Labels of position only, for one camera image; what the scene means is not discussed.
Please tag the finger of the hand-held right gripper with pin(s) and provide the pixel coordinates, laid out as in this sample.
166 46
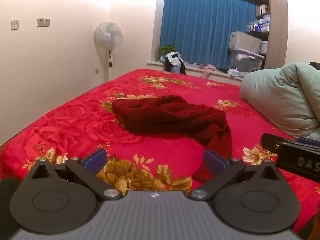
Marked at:
310 141
271 141

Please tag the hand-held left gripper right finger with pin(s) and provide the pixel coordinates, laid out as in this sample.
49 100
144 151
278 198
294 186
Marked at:
215 161

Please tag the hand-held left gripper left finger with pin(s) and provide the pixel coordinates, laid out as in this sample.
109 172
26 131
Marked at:
96 161

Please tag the dark red knit sweater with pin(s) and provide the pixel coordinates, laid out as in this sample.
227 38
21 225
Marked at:
162 117

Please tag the white and blue clothes pile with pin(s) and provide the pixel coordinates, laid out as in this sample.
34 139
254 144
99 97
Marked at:
173 58

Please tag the pale green quilt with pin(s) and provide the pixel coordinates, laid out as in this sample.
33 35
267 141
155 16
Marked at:
282 97

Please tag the red floral blanket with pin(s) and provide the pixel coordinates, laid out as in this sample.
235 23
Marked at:
162 147

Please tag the dark cloth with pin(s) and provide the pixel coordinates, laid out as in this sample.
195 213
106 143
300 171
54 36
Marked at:
315 66

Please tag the blue and white packet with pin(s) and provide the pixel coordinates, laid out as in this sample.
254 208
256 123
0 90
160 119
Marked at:
235 73

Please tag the clear plastic storage box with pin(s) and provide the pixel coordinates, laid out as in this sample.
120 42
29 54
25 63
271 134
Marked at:
246 62

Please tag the white windowsill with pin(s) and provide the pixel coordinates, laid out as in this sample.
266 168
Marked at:
192 71

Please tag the pink cloth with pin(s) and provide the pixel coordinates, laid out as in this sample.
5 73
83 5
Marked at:
207 68

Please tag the small white container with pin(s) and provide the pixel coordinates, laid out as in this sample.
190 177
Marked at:
264 47

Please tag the grey white box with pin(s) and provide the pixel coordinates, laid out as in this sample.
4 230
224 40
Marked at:
245 41

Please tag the wooden shelf cabinet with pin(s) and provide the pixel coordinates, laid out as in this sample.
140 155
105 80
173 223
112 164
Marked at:
277 30

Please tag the blue and white packages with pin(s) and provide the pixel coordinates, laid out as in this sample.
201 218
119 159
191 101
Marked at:
261 25

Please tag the green potted plant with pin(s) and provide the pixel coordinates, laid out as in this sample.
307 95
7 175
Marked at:
166 48

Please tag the white standing fan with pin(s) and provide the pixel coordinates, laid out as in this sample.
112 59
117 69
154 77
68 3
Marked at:
108 35

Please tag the row of books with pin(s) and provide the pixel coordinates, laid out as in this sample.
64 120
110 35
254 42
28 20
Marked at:
263 8

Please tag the blue curtain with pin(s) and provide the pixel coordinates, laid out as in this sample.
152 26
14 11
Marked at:
200 25

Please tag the beige wall switch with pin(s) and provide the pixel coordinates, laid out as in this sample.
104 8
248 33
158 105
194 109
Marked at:
46 22
40 22
15 24

